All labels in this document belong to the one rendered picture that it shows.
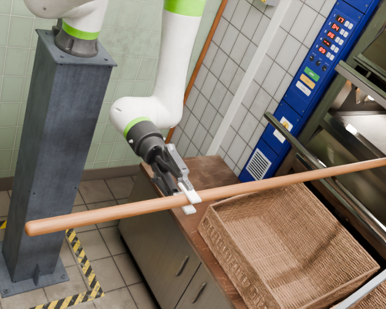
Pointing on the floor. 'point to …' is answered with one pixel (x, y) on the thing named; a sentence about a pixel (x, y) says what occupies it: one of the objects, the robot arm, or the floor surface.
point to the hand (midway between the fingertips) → (187, 197)
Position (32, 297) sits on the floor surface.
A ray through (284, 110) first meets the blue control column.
